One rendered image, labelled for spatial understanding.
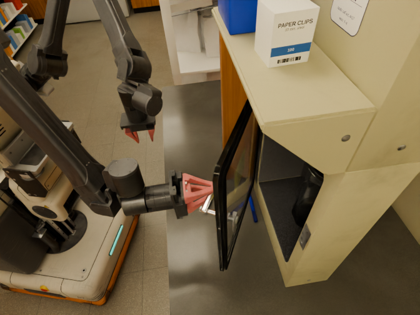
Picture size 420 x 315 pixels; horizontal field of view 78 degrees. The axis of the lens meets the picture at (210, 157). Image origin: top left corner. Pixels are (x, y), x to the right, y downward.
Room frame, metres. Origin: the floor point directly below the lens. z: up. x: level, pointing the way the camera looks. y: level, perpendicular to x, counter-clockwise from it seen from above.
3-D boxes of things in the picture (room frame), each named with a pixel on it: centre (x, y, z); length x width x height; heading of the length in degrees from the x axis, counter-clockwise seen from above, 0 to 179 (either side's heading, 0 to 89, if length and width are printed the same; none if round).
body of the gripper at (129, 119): (0.63, 0.20, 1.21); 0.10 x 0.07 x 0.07; 95
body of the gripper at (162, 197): (0.32, 0.11, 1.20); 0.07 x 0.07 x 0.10; 5
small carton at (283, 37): (0.31, -0.10, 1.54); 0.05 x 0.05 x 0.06; 9
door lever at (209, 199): (0.31, -0.01, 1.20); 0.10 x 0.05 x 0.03; 156
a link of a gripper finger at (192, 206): (0.33, 0.03, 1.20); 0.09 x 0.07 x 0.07; 95
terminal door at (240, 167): (0.36, -0.07, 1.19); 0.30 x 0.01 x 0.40; 156
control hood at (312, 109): (0.35, -0.09, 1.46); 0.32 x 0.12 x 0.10; 5
